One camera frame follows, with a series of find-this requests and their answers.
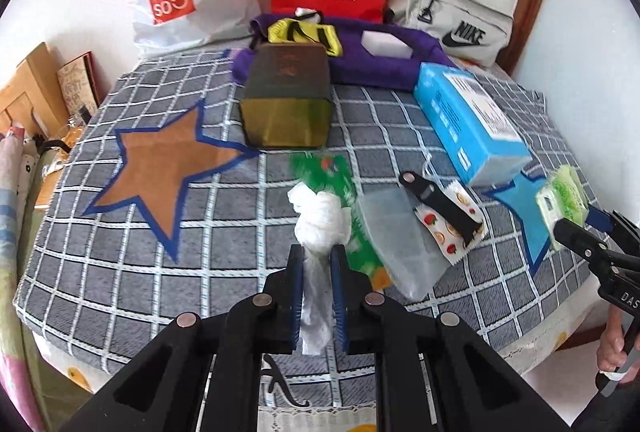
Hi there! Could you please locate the wooden headboard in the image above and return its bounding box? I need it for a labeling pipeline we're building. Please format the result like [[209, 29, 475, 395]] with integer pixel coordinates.
[[0, 43, 70, 137]]

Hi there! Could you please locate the dark green gold box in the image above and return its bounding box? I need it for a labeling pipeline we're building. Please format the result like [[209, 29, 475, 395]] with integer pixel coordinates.
[[240, 43, 333, 149]]

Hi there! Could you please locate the green snack packet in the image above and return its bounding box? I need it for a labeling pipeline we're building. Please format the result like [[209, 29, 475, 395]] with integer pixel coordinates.
[[288, 152, 392, 290]]

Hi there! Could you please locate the blue tissue pack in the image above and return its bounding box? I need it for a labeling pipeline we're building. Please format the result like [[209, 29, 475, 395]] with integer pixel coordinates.
[[413, 63, 533, 187]]

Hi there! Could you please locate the grey checked cloth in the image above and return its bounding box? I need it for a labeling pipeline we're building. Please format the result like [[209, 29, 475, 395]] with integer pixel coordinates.
[[17, 49, 597, 374]]

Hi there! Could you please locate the grey Nike waist bag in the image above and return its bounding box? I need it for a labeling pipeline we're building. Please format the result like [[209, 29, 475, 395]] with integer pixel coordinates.
[[387, 0, 513, 66]]

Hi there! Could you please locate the brown star patch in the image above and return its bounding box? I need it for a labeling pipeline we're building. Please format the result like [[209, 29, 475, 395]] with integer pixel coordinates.
[[85, 100, 259, 261]]

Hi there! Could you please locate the translucent mesh pouch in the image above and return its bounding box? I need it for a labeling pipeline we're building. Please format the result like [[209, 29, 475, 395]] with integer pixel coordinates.
[[357, 186, 449, 302]]

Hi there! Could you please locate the purple fabric tray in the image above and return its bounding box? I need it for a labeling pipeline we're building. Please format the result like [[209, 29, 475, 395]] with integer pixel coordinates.
[[232, 14, 454, 92]]

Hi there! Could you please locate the green wet wipes pack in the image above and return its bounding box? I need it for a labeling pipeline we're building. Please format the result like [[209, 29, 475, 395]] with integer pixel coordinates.
[[536, 164, 589, 251]]

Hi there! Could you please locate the person's right hand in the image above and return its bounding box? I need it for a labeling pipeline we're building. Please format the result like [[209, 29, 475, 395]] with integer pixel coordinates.
[[597, 311, 628, 372]]

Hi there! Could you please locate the blue star patch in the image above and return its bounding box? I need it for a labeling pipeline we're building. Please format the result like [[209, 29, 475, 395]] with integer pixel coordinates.
[[484, 172, 551, 276]]

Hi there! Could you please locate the brown framed picture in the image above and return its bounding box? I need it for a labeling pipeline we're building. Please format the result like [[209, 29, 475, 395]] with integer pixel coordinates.
[[56, 51, 103, 115]]

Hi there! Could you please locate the orange fruit print sachet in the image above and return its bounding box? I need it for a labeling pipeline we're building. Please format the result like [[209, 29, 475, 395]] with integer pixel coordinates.
[[414, 181, 488, 265]]

